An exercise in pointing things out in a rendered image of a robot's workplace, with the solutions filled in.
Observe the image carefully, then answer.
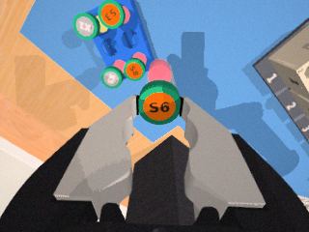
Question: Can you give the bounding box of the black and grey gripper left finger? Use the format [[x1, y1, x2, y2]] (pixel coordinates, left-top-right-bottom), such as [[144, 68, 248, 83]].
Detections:
[[0, 95, 139, 232]]

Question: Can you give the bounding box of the blue tube rack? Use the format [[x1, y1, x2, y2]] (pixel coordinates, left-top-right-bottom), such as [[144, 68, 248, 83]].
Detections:
[[93, 0, 155, 72]]

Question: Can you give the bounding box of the blue bench mat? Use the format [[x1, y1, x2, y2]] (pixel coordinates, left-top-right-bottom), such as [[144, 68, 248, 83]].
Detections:
[[19, 0, 309, 198]]

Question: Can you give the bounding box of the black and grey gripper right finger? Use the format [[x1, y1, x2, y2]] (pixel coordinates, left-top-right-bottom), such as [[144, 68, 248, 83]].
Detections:
[[180, 96, 309, 232]]

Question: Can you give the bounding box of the green tube cap with grey dot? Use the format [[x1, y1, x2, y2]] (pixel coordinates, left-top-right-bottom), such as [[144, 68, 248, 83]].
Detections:
[[72, 13, 107, 40]]

